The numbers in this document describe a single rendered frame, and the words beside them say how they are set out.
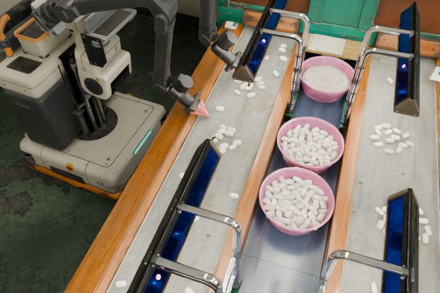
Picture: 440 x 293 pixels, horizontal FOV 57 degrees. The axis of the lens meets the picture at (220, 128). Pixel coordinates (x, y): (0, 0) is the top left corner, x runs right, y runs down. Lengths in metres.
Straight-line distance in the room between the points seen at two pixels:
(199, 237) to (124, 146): 1.03
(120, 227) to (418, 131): 1.25
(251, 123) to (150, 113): 0.90
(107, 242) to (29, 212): 1.20
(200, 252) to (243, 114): 0.66
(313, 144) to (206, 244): 0.61
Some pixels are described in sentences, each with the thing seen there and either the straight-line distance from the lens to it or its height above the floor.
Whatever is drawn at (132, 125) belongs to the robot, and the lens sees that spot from 2.41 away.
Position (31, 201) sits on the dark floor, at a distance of 2.62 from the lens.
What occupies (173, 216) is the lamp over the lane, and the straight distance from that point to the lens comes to 1.03.
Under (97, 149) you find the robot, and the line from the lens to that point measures 2.34.
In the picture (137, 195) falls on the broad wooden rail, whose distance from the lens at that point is 1.51.
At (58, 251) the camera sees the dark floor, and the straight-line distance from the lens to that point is 2.39.
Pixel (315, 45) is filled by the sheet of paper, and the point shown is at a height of 0.78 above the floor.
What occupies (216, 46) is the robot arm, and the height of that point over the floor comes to 0.96.
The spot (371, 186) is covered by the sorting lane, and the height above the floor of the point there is 0.74.
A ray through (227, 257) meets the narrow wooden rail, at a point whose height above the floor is 0.76.
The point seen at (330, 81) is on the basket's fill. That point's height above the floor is 0.73.
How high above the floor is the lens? 2.00
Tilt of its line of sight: 47 degrees down
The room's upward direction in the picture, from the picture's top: 1 degrees counter-clockwise
